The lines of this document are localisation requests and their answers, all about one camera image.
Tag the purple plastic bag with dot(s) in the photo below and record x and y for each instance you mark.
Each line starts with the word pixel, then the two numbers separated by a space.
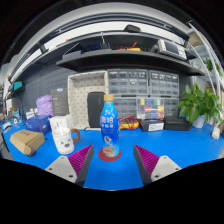
pixel 44 105

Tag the yellow multimeter with red leads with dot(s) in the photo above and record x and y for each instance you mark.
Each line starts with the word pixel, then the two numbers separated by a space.
pixel 128 125

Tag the black case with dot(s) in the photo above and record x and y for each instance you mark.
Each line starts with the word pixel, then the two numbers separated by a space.
pixel 176 123

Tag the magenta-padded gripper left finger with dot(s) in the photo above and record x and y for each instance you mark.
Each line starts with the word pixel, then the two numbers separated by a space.
pixel 61 166

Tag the dark blue box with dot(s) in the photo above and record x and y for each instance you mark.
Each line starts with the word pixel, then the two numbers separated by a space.
pixel 37 124

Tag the black box with white label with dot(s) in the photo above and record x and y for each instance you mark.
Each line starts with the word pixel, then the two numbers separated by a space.
pixel 151 126

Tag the blue drink bottle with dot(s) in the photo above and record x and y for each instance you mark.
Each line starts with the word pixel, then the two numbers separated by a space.
pixel 110 130

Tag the flat round red coaster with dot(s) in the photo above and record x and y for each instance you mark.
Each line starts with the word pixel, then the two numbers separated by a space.
pixel 101 157

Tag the brown cardboard box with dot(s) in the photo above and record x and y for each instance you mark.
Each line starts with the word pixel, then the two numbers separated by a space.
pixel 26 141

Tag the grey small parts drawer cabinet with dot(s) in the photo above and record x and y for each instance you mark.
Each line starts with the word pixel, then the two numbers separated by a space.
pixel 171 106
pixel 128 82
pixel 125 106
pixel 164 84

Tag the clear box of coloured parts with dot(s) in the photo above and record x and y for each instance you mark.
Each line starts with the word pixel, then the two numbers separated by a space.
pixel 150 108

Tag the dark grey upright box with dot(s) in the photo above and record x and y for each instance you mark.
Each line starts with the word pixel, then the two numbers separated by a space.
pixel 60 101

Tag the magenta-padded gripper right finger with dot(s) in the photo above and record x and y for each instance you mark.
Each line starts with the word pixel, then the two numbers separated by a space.
pixel 165 166

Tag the white perforated tray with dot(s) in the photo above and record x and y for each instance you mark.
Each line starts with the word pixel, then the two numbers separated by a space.
pixel 78 100

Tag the black pouch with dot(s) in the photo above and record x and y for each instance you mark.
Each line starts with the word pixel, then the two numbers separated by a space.
pixel 95 110

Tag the teal object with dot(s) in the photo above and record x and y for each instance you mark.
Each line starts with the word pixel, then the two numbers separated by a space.
pixel 17 85

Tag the dark wall shelf unit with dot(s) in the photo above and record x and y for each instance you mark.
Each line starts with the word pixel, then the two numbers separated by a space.
pixel 126 61

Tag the white power adapter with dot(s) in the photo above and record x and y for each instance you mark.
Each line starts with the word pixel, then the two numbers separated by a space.
pixel 216 133

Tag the green potted plant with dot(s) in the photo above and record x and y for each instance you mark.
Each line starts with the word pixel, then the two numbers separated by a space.
pixel 196 103

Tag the white shelf unit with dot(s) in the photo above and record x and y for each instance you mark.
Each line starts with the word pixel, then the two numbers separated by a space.
pixel 213 63

